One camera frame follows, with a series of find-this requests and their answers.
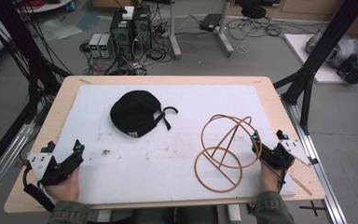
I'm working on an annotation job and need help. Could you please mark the black computer tower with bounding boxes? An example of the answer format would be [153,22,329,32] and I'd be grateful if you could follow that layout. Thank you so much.
[132,5,154,53]
[109,8,135,61]

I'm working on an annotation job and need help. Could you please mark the clear plastic sheet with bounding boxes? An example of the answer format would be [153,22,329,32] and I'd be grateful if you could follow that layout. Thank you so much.
[39,11,102,41]

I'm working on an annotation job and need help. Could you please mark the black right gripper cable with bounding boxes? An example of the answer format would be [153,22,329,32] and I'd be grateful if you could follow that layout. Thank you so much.
[276,161,287,193]

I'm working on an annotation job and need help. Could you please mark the thin wooden stick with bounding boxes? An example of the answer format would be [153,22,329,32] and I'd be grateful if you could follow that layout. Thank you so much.
[288,173,314,197]

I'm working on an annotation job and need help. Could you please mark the black stool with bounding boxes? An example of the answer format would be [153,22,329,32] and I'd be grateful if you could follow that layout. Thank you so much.
[240,4,268,20]

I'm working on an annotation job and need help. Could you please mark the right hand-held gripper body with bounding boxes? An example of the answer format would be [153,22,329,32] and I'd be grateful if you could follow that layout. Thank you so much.
[251,139,312,171]

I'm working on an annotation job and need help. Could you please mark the grey power supply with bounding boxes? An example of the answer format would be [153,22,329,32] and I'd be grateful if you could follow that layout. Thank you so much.
[98,33,115,60]
[88,33,103,59]

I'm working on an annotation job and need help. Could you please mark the flat black box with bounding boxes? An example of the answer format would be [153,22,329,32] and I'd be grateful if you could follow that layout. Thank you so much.
[199,12,224,33]

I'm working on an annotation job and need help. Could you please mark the black device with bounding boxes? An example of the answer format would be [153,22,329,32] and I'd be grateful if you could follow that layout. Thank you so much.
[336,53,358,85]

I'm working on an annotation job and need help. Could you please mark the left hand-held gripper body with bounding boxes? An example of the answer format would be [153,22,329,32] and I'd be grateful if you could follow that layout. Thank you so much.
[26,151,85,187]

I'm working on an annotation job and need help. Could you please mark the person's right hand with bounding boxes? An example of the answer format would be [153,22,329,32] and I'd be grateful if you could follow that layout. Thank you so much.
[258,160,282,193]

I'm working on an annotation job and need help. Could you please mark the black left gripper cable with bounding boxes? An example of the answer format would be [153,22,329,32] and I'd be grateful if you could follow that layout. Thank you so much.
[21,167,57,214]

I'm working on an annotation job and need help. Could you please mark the black cap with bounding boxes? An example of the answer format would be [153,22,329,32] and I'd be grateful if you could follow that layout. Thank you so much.
[109,90,180,139]

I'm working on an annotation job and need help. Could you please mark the white foam board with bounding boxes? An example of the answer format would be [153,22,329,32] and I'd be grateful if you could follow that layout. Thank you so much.
[52,84,297,206]

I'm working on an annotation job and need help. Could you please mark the brown wire hat stand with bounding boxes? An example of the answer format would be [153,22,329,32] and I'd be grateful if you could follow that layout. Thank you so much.
[193,114,263,194]

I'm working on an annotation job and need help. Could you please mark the white desk frame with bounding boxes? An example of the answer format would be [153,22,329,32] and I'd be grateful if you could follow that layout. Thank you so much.
[167,0,236,61]

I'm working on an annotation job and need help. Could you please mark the grey robot shell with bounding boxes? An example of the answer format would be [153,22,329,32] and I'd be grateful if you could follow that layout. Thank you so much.
[305,28,358,70]

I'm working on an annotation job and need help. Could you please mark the black floor cables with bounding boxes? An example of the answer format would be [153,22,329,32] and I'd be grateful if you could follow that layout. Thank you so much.
[226,16,322,42]

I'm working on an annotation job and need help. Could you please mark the white box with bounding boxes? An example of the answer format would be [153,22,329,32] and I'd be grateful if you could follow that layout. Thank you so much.
[122,6,136,21]

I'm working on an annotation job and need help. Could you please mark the white round table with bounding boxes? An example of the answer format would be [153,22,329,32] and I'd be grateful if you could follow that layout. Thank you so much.
[16,0,76,14]

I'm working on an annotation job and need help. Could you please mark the white floor board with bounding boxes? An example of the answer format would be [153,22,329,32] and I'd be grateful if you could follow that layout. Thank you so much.
[282,33,358,85]

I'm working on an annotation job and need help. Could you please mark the black metal frame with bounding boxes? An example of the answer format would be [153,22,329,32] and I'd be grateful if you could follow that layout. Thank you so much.
[272,0,358,135]
[0,0,73,185]

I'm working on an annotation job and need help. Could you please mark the aluminium rail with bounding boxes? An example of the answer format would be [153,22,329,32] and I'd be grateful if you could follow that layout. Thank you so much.
[0,121,37,209]
[280,97,350,224]

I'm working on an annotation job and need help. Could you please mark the wooden table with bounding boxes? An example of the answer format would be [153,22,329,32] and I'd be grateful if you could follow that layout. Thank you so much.
[3,75,327,215]

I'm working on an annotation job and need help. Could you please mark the person's left hand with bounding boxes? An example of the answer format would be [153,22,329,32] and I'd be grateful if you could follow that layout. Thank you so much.
[44,165,81,203]

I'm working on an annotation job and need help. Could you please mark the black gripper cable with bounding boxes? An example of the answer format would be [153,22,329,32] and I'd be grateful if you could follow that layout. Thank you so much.
[276,161,287,193]
[21,167,57,214]

